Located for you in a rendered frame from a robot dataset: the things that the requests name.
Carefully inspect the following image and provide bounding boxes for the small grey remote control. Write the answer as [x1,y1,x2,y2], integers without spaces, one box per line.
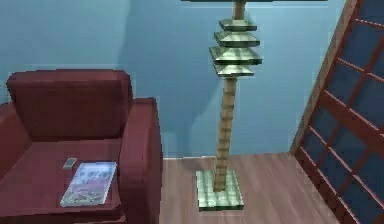
[62,157,78,170]

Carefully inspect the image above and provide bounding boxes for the red framed window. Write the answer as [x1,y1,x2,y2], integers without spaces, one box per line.
[289,0,384,224]

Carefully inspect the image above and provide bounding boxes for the brass and wood floor lamp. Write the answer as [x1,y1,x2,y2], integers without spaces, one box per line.
[180,0,329,212]

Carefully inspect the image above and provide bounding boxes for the colourful book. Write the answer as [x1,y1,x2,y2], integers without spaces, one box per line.
[59,161,118,208]

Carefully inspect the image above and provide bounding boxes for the dark red armchair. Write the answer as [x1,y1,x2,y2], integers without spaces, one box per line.
[0,68,164,224]

